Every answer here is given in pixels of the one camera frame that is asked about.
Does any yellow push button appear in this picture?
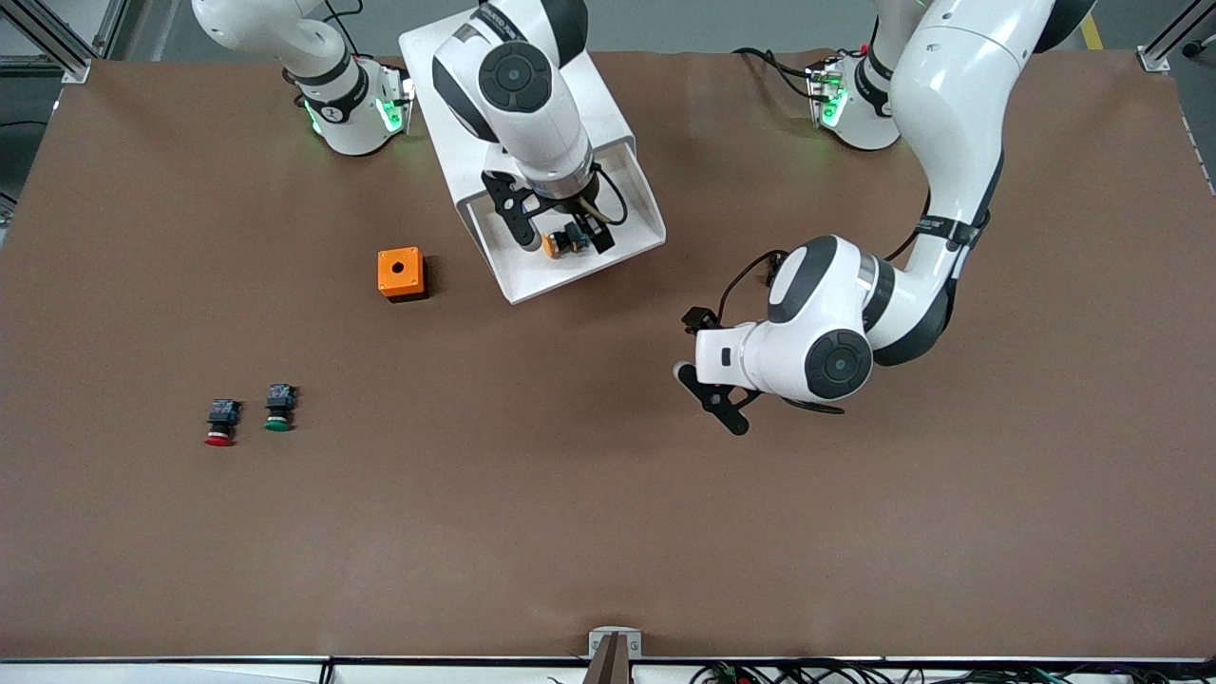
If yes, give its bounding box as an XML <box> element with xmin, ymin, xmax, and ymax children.
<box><xmin>543</xmin><ymin>224</ymin><xmax>592</xmax><ymax>259</ymax></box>

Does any white drawer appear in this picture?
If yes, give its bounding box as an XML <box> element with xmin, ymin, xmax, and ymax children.
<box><xmin>456</xmin><ymin>133</ymin><xmax>667</xmax><ymax>306</ymax></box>

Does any white drawer cabinet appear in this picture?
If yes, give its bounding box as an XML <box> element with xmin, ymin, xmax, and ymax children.
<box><xmin>399</xmin><ymin>0</ymin><xmax>636</xmax><ymax>208</ymax></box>

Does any orange button box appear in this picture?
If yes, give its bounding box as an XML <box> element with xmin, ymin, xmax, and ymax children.
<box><xmin>377</xmin><ymin>247</ymin><xmax>429</xmax><ymax>303</ymax></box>

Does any green push button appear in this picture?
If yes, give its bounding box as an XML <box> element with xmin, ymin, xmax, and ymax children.
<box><xmin>264</xmin><ymin>383</ymin><xmax>299</xmax><ymax>433</ymax></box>

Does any red push button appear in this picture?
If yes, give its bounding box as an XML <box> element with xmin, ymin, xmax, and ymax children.
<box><xmin>204</xmin><ymin>398</ymin><xmax>241</xmax><ymax>447</ymax></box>

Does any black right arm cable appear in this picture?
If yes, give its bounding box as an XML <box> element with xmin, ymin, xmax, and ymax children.
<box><xmin>589</xmin><ymin>164</ymin><xmax>629</xmax><ymax>228</ymax></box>

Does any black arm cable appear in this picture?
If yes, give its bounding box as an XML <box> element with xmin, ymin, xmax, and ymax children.
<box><xmin>589</xmin><ymin>164</ymin><xmax>629</xmax><ymax>228</ymax></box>
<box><xmin>717</xmin><ymin>185</ymin><xmax>994</xmax><ymax>329</ymax></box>

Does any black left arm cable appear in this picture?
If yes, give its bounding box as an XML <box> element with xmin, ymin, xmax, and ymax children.
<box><xmin>717</xmin><ymin>185</ymin><xmax>994</xmax><ymax>329</ymax></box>

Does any black base cable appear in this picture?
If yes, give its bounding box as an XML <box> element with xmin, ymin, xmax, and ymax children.
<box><xmin>731</xmin><ymin>46</ymin><xmax>818</xmax><ymax>102</ymax></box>

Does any grey metal bracket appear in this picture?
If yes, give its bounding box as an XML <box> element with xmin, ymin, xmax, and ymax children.
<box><xmin>581</xmin><ymin>627</ymin><xmax>643</xmax><ymax>684</ymax></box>

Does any black cable tangle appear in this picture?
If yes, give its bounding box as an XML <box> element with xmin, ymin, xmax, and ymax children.
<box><xmin>689</xmin><ymin>658</ymin><xmax>1216</xmax><ymax>684</ymax></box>

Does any aluminium frame post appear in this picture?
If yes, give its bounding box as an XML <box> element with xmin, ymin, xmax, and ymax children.
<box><xmin>1135</xmin><ymin>0</ymin><xmax>1216</xmax><ymax>73</ymax></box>
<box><xmin>0</xmin><ymin>0</ymin><xmax>129</xmax><ymax>83</ymax></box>

